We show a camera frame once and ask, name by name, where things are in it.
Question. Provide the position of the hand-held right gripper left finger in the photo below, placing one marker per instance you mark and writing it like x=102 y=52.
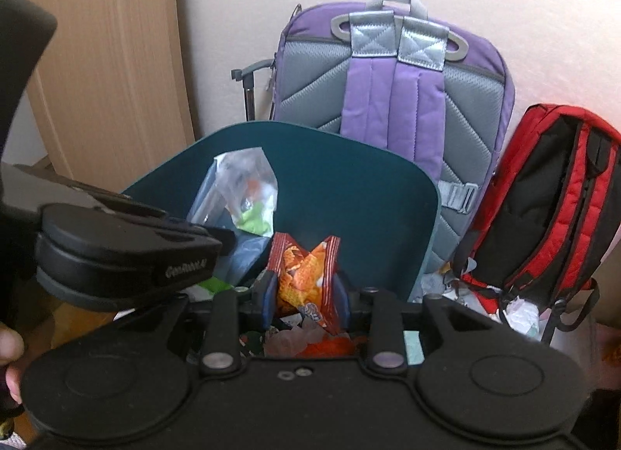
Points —
x=268 y=297

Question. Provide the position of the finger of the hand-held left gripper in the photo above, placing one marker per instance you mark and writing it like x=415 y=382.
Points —
x=220 y=236

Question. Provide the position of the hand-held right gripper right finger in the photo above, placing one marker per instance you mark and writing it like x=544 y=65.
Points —
x=342 y=299

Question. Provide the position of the orange red chip bag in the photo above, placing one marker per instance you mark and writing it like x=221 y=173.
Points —
x=303 y=275

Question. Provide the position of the dark teal waste bin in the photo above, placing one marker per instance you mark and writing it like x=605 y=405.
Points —
x=349 y=198

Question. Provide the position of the person's left hand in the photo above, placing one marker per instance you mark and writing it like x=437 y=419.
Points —
x=9 y=348

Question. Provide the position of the orange foam fruit net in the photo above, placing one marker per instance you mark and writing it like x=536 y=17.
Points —
x=334 y=347

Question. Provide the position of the clear plastic bag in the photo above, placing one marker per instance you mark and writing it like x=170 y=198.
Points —
x=242 y=188

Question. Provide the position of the crumpled white paper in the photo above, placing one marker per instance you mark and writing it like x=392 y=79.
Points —
x=521 y=314

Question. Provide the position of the beige wooden door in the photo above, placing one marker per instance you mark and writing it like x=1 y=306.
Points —
x=106 y=62

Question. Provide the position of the purple grey backpack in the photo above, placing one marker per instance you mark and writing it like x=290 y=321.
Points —
x=412 y=105

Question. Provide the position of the red black backpack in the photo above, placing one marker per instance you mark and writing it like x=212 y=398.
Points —
x=548 y=217

